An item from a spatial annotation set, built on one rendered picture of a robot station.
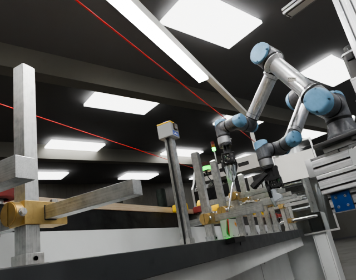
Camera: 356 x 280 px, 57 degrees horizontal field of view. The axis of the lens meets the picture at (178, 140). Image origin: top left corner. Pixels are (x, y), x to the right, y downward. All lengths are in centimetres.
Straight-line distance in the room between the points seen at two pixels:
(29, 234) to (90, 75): 406
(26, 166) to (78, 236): 73
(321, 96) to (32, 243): 126
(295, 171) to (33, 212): 381
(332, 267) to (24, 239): 385
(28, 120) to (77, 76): 380
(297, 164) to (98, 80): 286
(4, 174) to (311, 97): 135
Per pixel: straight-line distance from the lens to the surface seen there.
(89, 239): 121
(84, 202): 70
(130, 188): 63
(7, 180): 46
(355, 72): 199
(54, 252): 110
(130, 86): 497
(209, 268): 153
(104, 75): 484
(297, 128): 182
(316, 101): 158
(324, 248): 430
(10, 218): 75
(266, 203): 181
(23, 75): 88
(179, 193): 137
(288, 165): 436
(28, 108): 85
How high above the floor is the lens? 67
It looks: 19 degrees up
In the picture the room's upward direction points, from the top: 10 degrees counter-clockwise
